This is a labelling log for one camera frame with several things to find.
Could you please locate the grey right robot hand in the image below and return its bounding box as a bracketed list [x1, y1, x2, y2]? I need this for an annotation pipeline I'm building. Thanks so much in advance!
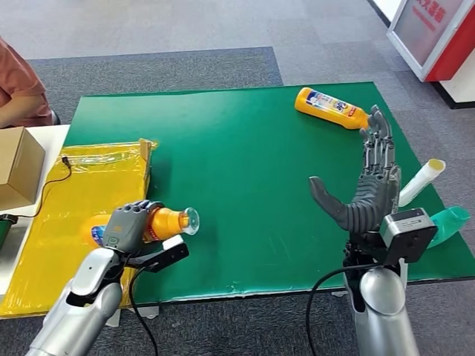
[309, 104, 403, 234]

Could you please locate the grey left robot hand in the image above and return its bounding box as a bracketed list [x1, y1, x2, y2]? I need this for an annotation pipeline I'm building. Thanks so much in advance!
[103, 200, 165, 255]

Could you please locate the orange bottle with clear cap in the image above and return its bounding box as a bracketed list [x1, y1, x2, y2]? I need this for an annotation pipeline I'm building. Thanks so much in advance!
[294, 87, 372, 131]
[82, 206, 200, 248]

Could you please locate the white tube bottle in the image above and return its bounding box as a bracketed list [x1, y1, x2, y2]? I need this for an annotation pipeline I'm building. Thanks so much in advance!
[398, 158, 446, 208]

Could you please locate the teal plastic bottle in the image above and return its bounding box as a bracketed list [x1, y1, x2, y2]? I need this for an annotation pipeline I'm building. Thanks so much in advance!
[426, 206, 471, 249]

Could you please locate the yellow plastic-wrapped tray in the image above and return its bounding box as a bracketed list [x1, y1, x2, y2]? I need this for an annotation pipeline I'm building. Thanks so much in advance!
[0, 139, 159, 320]

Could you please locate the white side table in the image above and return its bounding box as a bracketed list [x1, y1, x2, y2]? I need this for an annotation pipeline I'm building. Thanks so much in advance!
[0, 124, 71, 296]

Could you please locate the brown cardboard box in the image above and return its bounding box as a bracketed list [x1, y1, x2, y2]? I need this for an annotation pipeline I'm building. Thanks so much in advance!
[0, 126, 47, 212]

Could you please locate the dark green object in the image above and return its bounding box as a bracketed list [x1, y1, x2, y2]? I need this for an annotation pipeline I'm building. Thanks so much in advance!
[0, 214, 18, 249]

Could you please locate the green table mat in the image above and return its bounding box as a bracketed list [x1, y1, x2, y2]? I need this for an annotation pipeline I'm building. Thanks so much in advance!
[64, 82, 475, 306]

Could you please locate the red and white sign stand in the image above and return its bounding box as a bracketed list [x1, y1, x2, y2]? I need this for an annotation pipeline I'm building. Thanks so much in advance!
[385, 0, 475, 84]

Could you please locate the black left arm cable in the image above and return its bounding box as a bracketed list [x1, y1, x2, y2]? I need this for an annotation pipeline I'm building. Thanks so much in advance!
[128, 267, 159, 356]

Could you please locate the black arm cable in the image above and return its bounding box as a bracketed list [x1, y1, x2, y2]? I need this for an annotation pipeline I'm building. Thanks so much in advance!
[305, 263, 379, 356]
[128, 267, 159, 356]

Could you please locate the thin black plug cable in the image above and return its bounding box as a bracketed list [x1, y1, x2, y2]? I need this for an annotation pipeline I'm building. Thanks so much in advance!
[14, 156, 73, 220]

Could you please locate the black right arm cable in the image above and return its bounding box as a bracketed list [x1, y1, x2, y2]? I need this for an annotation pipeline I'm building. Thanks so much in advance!
[305, 263, 379, 356]

